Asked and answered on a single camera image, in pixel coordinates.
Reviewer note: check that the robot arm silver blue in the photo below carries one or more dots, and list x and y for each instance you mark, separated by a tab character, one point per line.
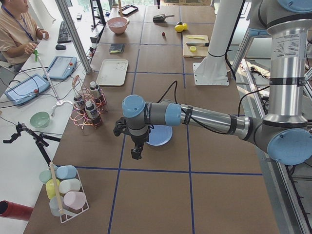
282	133

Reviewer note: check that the light blue lower cup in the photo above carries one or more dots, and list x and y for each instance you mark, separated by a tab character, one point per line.
54	207

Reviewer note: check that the green bowl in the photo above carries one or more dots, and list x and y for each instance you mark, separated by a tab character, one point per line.
40	120

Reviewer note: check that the pink bowl with ice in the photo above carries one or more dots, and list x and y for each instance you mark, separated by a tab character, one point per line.
118	25

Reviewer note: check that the red cylinder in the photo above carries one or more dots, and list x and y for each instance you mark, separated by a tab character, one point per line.
13	210

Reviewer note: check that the cream bear tray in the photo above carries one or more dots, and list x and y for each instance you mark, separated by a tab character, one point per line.
112	72

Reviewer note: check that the black mouse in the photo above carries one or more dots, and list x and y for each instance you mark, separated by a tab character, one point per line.
60	47

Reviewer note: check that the tea bottle left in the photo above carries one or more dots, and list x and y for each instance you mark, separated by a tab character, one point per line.
80	103

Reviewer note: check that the yellow cup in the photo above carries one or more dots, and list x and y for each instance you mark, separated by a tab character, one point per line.
50	189

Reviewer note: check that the steel scoop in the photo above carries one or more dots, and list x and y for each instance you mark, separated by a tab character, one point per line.
161	17

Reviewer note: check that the white reacher stick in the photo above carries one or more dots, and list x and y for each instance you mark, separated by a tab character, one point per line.
59	102

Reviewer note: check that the blue round plate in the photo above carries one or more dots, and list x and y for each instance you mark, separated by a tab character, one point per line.
160	135

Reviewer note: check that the yellow lemon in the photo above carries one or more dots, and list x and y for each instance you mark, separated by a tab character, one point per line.
179	28
185	26

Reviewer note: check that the teach pendant near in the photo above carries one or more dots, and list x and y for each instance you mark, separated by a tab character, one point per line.
27	89

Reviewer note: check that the seated person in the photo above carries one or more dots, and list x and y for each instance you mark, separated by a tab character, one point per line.
19	33

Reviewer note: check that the aluminium frame post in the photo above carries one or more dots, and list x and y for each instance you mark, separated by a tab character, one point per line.
65	13

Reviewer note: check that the mint green cup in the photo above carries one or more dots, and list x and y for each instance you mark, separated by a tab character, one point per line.
45	176

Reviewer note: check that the wooden cutting board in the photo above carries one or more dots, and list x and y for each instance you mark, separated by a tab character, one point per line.
195	46

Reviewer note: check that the black keyboard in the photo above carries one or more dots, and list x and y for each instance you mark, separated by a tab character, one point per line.
63	34

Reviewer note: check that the teach pendant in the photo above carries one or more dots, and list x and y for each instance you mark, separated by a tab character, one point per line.
61	67
27	89

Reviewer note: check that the pink cup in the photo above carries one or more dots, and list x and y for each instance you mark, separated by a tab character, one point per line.
74	199

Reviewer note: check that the yellow plastic knife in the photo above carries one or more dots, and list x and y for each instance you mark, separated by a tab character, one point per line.
189	37

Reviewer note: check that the teach pendant far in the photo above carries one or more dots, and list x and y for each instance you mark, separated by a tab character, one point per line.
61	67

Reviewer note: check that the copper wire bottle rack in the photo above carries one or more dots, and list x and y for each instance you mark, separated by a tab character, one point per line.
81	120

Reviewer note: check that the grey folded cloth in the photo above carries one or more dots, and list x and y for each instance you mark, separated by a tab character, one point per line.
116	48

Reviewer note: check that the white cup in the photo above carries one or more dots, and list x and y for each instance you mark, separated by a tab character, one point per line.
69	185

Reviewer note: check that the tea bottle front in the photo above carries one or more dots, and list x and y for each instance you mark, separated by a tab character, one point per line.
93	114

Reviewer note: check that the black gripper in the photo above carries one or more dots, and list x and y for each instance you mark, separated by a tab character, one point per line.
139	140

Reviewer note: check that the tea bottle rear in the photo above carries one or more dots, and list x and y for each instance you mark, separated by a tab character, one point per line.
96	92

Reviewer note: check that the wooden stand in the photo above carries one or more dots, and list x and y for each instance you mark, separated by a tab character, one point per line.
120	8

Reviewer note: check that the tea bottle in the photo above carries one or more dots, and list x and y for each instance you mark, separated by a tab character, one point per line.
96	92
80	103
93	114

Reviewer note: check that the white wire cup basket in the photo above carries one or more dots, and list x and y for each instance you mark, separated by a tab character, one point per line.
66	212

